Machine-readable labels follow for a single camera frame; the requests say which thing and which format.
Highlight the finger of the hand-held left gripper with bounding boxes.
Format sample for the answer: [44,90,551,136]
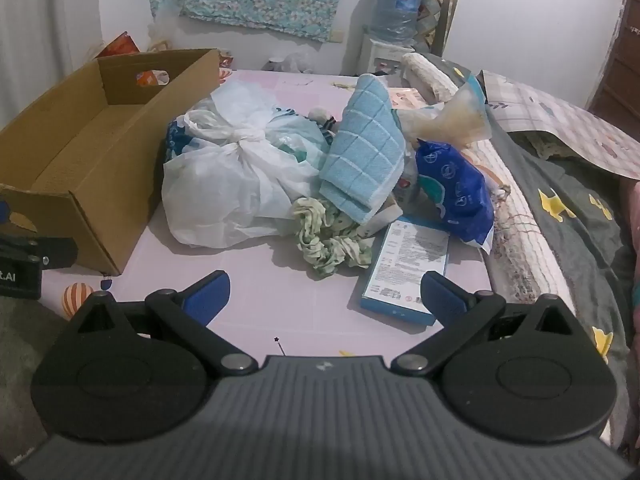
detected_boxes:
[0,236,79,271]

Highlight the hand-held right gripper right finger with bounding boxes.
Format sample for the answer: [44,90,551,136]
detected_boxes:
[390,270,576,376]

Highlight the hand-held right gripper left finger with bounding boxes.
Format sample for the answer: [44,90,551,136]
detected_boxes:
[75,270,258,376]

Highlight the blue carton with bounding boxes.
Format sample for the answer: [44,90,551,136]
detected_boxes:
[360,217,451,326]

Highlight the brown cardboard box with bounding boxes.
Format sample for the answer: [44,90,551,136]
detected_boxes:
[0,49,223,277]

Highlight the blue plastic packet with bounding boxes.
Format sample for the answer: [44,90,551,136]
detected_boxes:
[414,139,496,253]

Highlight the green ruffled scrunchie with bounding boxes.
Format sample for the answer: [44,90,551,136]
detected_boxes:
[291,197,376,281]

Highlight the blue checked towel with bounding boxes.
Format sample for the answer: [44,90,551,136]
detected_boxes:
[319,74,408,225]

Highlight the pink printed bed sheet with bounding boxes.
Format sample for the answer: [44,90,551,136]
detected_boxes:
[40,67,493,361]

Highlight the large white plastic bag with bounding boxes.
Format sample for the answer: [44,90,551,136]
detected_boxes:
[161,80,331,248]

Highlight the grey blanket with yellow cats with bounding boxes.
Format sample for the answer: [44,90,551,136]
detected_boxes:
[415,52,640,411]

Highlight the checked printed sheet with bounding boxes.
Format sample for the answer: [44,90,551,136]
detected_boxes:
[480,70,640,178]

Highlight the red snack bag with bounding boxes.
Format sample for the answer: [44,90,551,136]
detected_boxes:
[95,31,141,58]

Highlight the rolled white woven mat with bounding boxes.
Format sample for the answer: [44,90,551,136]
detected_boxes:
[400,52,576,306]

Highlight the white water dispenser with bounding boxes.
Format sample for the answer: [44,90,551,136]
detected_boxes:
[361,37,416,77]

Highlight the crumpled white plastic bag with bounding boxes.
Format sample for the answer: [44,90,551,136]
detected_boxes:
[282,52,316,73]

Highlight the patterned folded board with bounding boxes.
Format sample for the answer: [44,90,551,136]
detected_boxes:
[415,0,460,56]

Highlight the brown wooden door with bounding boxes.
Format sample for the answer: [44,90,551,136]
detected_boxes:
[587,0,640,126]

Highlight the blue water jug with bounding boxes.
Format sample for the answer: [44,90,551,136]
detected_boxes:
[367,0,428,46]

